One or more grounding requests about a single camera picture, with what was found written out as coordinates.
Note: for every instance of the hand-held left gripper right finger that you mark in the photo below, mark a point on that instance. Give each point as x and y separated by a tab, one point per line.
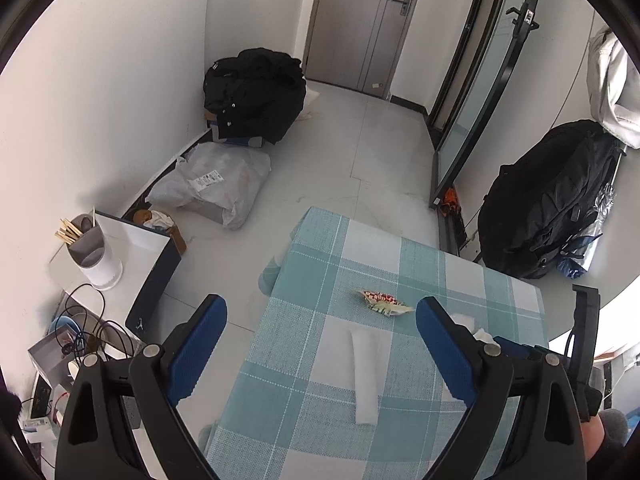
445	345

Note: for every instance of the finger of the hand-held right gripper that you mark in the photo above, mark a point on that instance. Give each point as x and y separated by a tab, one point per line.
515	347
585	335

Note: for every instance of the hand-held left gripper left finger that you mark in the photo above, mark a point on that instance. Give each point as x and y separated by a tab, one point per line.
197	345

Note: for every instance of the red white wrapper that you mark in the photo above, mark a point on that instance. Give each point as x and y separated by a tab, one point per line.
384	303

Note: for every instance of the person's right forearm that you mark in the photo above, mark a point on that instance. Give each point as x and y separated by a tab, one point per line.
602	435

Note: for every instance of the white tissue piece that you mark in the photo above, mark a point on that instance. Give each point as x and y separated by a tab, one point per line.
484	336
459	319

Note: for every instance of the white folded paper strip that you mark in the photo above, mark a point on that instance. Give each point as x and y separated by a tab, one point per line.
365	375

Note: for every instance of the silver foil bag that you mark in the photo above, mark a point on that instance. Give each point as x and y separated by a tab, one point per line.
587	240

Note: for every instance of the white box with navy side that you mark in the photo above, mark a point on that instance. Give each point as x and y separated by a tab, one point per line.
135	260

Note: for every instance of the teal checked tablecloth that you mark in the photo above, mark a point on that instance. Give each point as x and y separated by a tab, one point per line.
320	350

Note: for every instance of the brown white crumpled cloth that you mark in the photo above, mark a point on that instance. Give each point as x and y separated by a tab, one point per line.
152	219

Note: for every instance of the grey white utensil holder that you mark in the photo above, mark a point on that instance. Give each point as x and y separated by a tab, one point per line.
95	255

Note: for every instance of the black backpack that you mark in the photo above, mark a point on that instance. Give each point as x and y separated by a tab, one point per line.
545	200

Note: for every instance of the orange black small tool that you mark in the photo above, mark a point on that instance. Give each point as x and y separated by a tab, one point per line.
450	200

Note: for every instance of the small grey box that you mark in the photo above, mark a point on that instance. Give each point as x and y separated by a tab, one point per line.
47	357

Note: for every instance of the grey plastic parcel bag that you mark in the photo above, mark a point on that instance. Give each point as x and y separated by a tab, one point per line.
210	185

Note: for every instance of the bundle of wooden sticks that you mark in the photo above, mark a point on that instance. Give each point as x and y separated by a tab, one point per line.
69	232

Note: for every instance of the blue flat package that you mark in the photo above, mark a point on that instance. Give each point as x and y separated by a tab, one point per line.
240	137

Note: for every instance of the white hanging jacket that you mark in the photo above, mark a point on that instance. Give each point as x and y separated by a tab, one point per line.
612	90

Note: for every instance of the black jacket pile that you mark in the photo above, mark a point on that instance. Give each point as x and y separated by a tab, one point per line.
255	92

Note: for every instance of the glass sliding door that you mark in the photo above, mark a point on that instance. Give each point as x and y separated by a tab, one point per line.
480	75

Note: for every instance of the grey room door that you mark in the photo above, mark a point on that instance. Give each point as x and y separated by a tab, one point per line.
365	25

